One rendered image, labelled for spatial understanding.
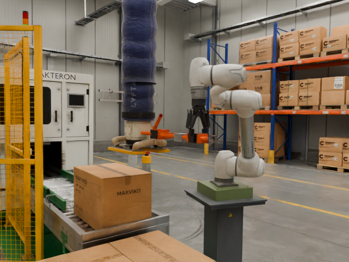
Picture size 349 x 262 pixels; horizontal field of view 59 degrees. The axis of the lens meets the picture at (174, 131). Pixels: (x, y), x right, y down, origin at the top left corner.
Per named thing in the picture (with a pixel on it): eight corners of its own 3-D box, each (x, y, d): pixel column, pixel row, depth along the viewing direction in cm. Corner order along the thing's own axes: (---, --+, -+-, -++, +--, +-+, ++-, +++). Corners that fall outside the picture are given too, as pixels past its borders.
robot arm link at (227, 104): (211, 87, 208) (231, 87, 204) (217, 94, 225) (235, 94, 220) (210, 106, 207) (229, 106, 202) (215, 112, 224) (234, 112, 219)
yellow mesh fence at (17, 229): (3, 224, 383) (1, 54, 373) (12, 223, 389) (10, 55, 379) (23, 260, 290) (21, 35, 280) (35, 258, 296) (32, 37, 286)
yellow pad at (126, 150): (107, 149, 214) (107, 142, 214) (120, 148, 221) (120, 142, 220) (132, 155, 188) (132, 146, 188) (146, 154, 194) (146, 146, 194)
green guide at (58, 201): (16, 179, 387) (16, 172, 386) (26, 179, 393) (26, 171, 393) (54, 212, 259) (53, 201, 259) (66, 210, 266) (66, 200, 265)
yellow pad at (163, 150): (131, 148, 226) (131, 141, 226) (143, 147, 232) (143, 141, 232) (158, 153, 200) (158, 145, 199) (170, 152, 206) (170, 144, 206)
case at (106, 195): (73, 213, 260) (73, 166, 258) (117, 205, 284) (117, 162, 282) (102, 236, 212) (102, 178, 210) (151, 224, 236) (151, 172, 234)
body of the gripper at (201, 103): (200, 99, 168) (199, 116, 168) (188, 98, 163) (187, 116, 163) (209, 98, 162) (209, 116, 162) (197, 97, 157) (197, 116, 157)
